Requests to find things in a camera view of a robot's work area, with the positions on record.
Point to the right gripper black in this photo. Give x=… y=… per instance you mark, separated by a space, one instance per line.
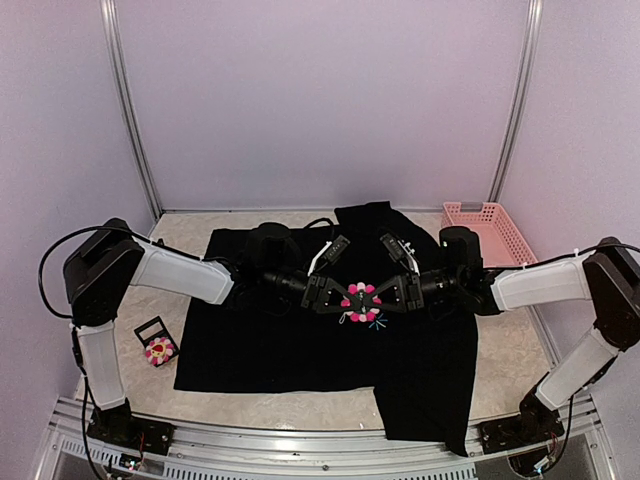
x=414 y=298

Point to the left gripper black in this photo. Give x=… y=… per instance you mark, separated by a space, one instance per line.
x=312 y=294

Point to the flower brooch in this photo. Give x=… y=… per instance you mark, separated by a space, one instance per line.
x=360 y=304
x=159 y=351

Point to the black t-shirt blue logo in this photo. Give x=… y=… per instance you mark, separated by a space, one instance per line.
x=420 y=365

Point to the pink plastic basket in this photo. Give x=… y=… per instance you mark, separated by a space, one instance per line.
x=501 y=242

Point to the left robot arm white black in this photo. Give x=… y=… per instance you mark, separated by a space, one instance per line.
x=113 y=258

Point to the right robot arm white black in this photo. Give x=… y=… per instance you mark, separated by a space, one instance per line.
x=606 y=275

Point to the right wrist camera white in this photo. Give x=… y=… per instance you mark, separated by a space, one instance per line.
x=401 y=252

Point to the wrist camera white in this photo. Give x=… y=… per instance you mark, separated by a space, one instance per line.
x=329 y=254
x=401 y=252

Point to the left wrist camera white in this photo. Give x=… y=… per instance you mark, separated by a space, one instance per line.
x=329 y=254

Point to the front aluminium rail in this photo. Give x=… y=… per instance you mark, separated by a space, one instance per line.
x=202 y=451

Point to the right aluminium frame post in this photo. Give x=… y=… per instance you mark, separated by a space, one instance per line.
x=517 y=107

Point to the aluminium frame post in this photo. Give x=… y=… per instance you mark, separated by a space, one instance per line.
x=116 y=55
x=517 y=107

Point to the left aluminium frame post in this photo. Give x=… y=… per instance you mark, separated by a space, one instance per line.
x=116 y=55

